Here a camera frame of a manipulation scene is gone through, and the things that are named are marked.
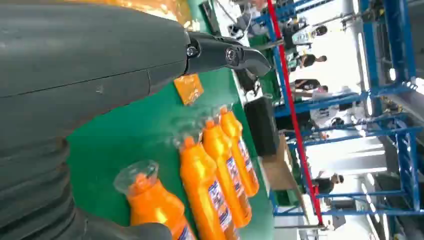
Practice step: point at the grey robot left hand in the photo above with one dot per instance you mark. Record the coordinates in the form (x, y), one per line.
(82, 49)

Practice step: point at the orange drink bottle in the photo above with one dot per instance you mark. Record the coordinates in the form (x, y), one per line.
(218, 149)
(198, 179)
(233, 132)
(152, 205)

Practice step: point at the green table mat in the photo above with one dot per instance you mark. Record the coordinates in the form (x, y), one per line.
(132, 132)

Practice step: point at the yellow plastic sheet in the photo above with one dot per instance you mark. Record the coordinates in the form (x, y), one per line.
(188, 88)

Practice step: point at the person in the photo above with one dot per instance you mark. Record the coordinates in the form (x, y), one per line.
(306, 85)
(306, 34)
(326, 185)
(308, 61)
(326, 112)
(247, 20)

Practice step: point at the black carry case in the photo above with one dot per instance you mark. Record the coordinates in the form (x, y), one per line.
(261, 127)

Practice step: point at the red steel pole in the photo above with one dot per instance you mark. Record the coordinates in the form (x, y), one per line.
(291, 99)

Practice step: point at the open cardboard box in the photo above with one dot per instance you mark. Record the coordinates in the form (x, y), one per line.
(278, 174)

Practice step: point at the blue steel rack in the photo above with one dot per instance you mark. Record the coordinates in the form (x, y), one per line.
(402, 33)
(331, 105)

